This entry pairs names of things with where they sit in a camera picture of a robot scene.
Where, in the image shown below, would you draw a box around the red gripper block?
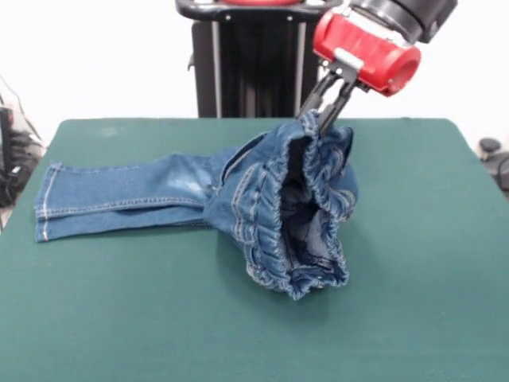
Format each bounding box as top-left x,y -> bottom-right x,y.
296,10 -> 422,136

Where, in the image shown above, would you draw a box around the blue denim jeans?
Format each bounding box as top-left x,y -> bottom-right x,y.
33,110 -> 361,302

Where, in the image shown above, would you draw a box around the black chair base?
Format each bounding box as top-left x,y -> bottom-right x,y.
479,137 -> 509,198

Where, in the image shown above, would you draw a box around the dark green table cloth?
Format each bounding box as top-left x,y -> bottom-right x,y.
0,117 -> 509,382

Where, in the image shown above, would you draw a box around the black electronics box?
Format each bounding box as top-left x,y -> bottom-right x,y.
0,106 -> 15,173

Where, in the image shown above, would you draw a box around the black robot pedestal stand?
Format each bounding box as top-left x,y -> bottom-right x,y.
174,0 -> 345,119

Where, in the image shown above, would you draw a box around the black cable bundle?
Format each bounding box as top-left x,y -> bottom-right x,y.
0,129 -> 44,208

